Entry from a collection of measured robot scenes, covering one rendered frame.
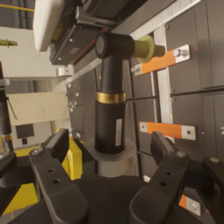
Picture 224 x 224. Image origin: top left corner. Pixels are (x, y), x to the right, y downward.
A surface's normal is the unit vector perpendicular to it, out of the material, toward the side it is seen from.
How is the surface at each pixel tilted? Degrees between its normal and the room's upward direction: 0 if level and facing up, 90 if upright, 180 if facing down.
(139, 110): 0
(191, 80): 0
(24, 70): 90
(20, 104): 90
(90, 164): 90
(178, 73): 0
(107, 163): 56
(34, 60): 90
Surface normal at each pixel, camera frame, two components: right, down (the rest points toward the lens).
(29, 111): 0.49, 0.00
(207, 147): -0.86, 0.12
